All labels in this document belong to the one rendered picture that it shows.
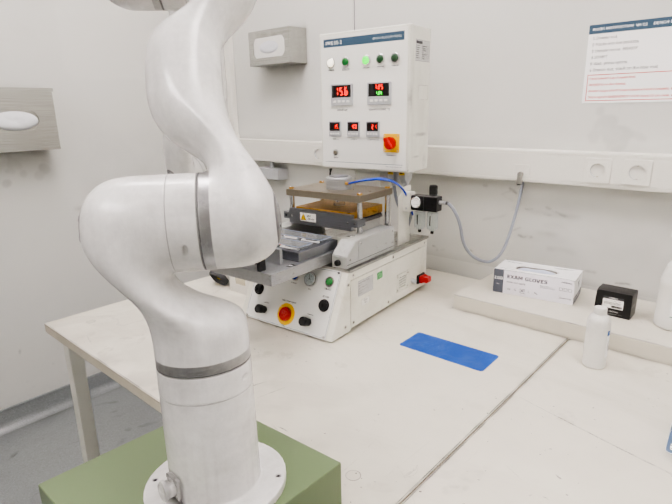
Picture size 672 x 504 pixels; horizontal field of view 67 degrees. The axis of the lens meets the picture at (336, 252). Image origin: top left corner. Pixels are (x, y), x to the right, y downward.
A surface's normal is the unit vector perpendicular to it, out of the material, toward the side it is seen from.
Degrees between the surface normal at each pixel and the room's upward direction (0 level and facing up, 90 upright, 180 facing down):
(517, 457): 0
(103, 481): 4
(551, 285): 88
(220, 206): 62
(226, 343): 81
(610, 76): 90
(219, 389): 86
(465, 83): 90
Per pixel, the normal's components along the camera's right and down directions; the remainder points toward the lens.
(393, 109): -0.59, 0.22
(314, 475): -0.04, -0.98
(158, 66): -0.41, -0.20
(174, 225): 0.16, 0.11
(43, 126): 0.75, 0.17
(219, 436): 0.42, 0.17
